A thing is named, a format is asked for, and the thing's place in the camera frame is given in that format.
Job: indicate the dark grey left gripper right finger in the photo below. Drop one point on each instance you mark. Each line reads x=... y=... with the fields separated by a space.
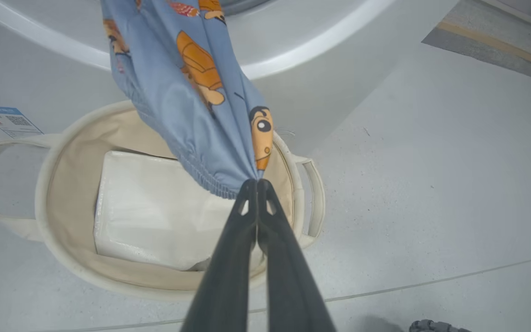
x=288 y=286

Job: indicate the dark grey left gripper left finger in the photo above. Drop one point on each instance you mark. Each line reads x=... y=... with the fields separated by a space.
x=224 y=276

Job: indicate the blue cartoon-print garment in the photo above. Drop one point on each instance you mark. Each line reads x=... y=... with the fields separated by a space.
x=182 y=115

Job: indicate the grey robot base part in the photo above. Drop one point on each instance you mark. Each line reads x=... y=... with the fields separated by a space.
x=436 y=326

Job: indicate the cream canvas laundry basket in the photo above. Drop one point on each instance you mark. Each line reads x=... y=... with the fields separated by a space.
x=62 y=184

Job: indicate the white front-load washing machine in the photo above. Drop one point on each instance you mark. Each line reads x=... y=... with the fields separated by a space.
x=339 y=69

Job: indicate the blue energy label sticker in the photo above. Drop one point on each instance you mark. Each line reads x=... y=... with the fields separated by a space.
x=9 y=121

